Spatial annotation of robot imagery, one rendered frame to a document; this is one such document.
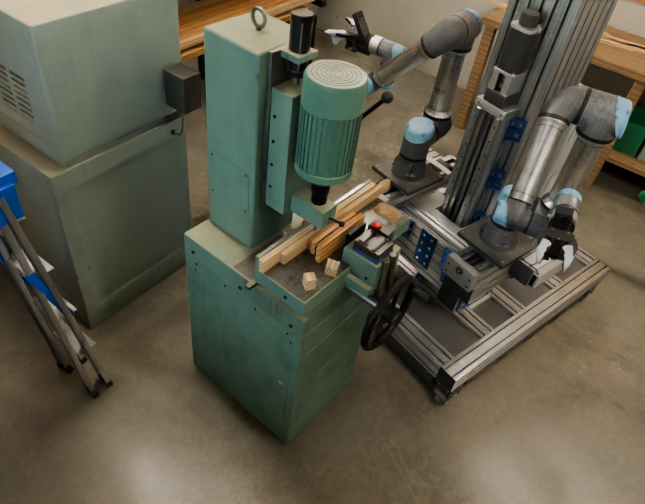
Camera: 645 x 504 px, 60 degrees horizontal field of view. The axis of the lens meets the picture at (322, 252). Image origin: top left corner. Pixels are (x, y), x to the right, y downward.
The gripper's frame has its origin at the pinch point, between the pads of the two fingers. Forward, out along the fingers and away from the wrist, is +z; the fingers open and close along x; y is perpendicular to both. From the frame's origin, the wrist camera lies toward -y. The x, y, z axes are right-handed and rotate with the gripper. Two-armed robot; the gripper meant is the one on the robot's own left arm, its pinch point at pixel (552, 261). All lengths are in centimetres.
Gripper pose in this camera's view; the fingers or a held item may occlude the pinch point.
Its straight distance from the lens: 156.7
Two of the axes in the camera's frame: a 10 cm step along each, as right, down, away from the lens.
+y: 0.1, 7.6, 6.5
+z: -4.4, 5.9, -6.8
